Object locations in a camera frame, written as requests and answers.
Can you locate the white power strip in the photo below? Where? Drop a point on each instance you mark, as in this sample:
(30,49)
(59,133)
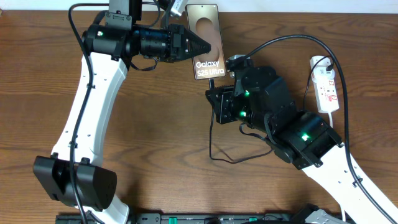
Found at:
(322,76)

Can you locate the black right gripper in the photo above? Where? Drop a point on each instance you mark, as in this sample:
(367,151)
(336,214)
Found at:
(223,111)

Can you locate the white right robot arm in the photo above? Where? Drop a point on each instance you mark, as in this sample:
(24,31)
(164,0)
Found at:
(260,99)

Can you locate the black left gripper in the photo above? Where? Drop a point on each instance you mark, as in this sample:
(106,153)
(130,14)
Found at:
(179,43)

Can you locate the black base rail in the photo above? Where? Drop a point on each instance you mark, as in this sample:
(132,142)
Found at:
(309,214)

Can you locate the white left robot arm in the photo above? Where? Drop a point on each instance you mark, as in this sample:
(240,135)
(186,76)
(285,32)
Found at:
(73,173)

